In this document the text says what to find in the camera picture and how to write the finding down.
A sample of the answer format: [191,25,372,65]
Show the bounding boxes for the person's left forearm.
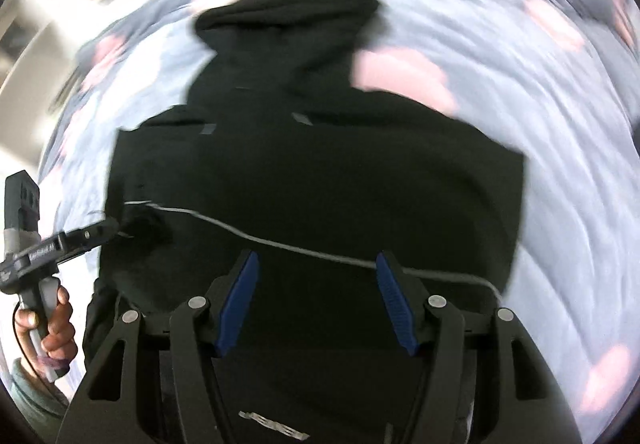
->
[7,358,71,430]

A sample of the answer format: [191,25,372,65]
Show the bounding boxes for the black hoodie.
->
[82,0,526,444]

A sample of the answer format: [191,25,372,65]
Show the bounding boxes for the person's left hand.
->
[14,286,78,375]

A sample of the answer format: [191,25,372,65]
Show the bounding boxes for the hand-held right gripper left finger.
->
[57,249,261,444]

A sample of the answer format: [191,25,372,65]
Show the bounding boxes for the grey blanket with pink print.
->
[37,0,638,435]

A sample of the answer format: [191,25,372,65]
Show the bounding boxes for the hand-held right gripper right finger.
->
[375,251,583,444]

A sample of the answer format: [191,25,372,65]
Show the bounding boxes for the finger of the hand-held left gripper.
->
[57,218,121,255]

